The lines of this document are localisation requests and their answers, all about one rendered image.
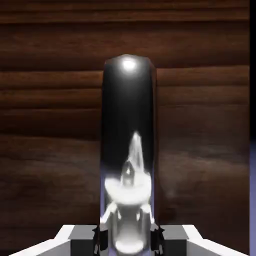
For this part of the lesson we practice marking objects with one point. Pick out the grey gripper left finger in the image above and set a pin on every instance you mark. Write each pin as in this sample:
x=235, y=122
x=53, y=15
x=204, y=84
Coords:
x=80, y=240

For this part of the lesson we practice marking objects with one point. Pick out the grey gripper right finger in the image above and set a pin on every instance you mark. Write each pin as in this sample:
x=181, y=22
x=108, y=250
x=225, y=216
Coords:
x=174, y=240

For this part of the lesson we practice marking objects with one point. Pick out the dark wood cabinet door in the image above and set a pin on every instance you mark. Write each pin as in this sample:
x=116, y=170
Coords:
x=50, y=120

